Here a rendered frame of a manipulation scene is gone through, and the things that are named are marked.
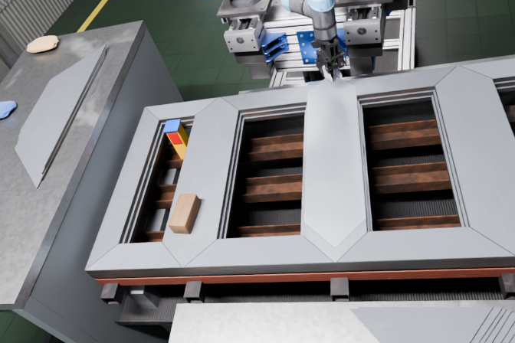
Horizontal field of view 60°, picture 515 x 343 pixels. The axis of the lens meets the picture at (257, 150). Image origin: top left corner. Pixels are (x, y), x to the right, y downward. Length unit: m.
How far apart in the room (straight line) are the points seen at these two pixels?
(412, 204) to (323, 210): 0.47
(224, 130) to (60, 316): 0.80
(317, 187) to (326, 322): 0.39
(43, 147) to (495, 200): 1.42
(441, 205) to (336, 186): 0.48
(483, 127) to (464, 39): 1.83
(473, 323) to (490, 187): 0.37
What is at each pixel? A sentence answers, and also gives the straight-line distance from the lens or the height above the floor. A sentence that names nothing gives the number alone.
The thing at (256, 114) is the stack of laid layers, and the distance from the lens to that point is 1.73.
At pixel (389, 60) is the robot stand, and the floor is 0.21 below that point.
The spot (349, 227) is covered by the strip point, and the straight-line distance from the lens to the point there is 1.32.
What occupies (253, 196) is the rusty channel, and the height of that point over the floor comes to 0.72.
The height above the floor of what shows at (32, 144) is 1.07.
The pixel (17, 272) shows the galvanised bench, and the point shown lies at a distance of 1.44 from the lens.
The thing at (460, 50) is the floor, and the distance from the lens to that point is 3.24.
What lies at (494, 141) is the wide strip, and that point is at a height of 0.87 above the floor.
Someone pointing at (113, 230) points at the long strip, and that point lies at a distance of 1.58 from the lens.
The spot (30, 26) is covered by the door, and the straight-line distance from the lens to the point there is 5.11.
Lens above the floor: 1.99
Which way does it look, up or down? 46 degrees down
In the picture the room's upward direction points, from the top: 21 degrees counter-clockwise
